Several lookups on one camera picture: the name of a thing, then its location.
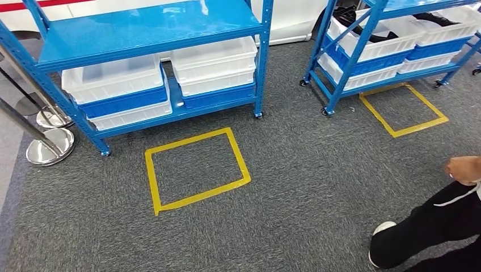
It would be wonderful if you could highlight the white car with red stripe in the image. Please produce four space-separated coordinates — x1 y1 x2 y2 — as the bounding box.
0 0 328 46

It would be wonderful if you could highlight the person's hand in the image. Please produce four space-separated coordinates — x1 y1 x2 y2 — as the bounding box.
444 155 481 188

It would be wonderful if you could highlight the blue metal shelf rack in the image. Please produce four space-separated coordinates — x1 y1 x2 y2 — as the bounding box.
0 0 275 158

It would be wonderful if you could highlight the person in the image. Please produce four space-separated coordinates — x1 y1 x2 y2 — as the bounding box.
367 155 481 272

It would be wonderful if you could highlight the chrome stanchion post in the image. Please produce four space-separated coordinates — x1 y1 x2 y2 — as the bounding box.
0 96 75 167
0 45 74 130

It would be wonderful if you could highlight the black plastic part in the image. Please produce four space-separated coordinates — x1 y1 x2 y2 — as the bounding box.
412 12 461 28
332 5 400 44

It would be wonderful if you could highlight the white plastic bin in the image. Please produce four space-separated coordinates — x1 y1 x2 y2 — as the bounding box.
178 67 257 97
170 36 259 84
317 52 403 92
61 54 165 105
397 50 462 75
412 5 481 48
87 75 174 131
326 7 426 63

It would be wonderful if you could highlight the blue cart frame with casters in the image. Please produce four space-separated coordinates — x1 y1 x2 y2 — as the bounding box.
299 0 481 117

